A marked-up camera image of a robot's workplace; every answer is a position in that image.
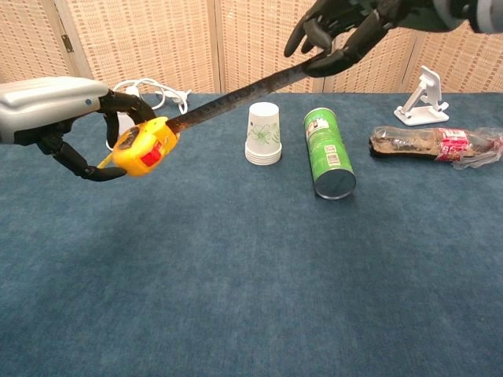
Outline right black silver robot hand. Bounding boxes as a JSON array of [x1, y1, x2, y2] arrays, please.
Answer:
[[284, 0, 437, 78]]

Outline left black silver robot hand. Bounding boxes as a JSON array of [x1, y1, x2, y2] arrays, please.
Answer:
[[0, 76, 158, 182]]

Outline yellow tape measure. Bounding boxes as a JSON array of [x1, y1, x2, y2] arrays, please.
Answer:
[[97, 53, 329, 178]]

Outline white phone stand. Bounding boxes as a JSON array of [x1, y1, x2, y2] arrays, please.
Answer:
[[394, 65, 450, 126]]

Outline bamboo folding screen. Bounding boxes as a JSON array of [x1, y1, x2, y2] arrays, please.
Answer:
[[0, 0, 503, 101]]

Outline crushed cola bottle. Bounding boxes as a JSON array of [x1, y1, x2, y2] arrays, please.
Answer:
[[368, 125, 503, 170]]

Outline green chips can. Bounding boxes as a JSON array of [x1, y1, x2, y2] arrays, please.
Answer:
[[303, 108, 358, 200]]

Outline white paper cup stack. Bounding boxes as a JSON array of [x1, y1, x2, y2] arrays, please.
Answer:
[[244, 102, 283, 165]]

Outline blue table cloth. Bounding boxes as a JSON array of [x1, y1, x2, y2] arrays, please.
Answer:
[[0, 92, 503, 377]]

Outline white power cable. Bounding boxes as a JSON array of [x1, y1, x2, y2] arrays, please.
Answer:
[[105, 78, 193, 152]]

